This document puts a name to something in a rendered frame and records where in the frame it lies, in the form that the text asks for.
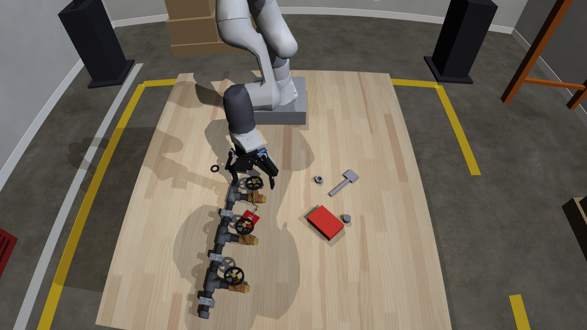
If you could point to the red rectangular block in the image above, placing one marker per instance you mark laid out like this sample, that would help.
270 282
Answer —
325 222

